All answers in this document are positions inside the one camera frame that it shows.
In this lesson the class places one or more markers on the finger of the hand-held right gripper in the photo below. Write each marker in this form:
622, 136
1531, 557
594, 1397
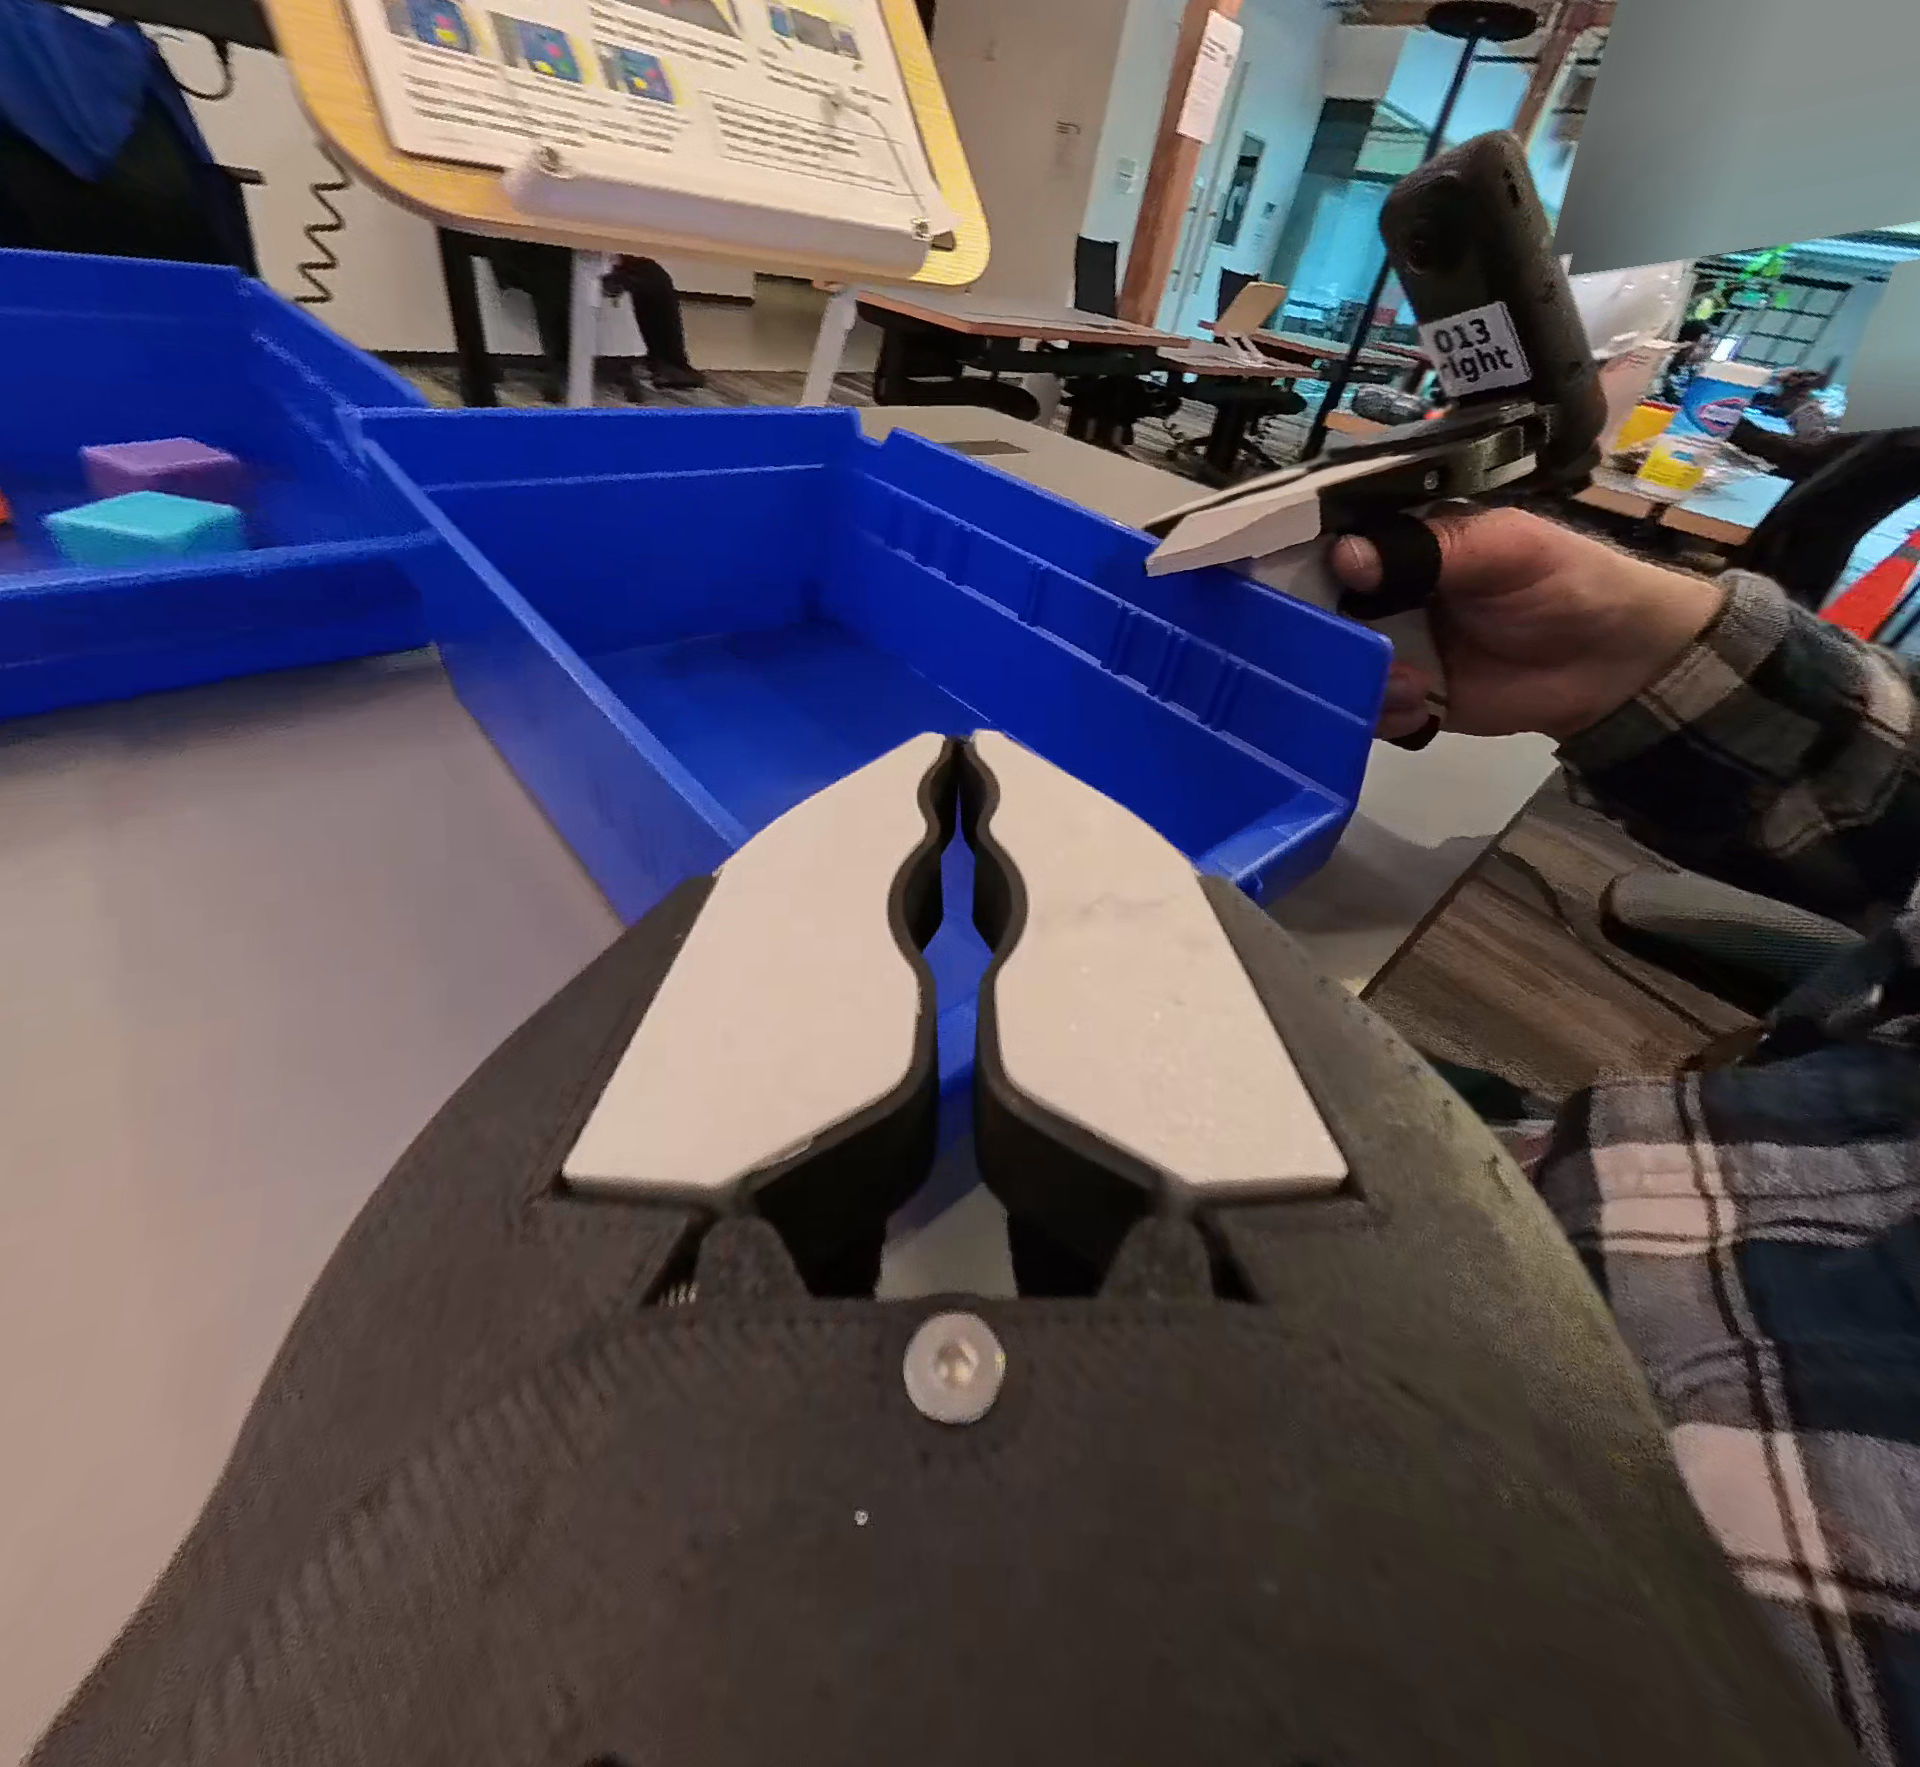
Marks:
1305, 485
1245, 537

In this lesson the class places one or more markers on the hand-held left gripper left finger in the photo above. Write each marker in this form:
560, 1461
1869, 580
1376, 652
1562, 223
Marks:
780, 1017

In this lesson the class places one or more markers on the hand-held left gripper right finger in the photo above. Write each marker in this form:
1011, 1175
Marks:
1141, 1032

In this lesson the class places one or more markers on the blue plastic bin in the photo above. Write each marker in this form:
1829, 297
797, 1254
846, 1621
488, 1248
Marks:
179, 627
674, 553

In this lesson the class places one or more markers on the person's right forearm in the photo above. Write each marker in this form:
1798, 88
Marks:
1756, 731

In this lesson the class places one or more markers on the grey desk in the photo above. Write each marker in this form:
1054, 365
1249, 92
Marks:
225, 972

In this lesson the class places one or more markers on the person's right hand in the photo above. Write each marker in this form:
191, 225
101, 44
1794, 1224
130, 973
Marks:
1560, 611

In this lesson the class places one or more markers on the wipes canister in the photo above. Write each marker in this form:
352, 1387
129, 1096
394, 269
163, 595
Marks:
1703, 423

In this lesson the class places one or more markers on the white paper sign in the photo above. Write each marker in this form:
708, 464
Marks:
1209, 71

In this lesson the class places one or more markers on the grey chair armrest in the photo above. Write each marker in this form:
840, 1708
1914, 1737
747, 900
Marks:
1725, 927

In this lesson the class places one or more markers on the white paper holder ledge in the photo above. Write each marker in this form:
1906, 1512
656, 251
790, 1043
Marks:
718, 204

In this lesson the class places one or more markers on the plaid shirt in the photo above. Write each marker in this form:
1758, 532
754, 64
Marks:
1770, 1349

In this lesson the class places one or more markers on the teal cube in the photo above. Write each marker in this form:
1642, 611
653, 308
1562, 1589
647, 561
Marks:
143, 530

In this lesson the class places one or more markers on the purple cube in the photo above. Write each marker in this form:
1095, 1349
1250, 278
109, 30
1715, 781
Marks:
156, 464

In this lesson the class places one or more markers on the wooden instruction board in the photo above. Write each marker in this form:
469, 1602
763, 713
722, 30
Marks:
321, 71

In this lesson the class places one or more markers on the blue jacket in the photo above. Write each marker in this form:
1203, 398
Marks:
89, 103

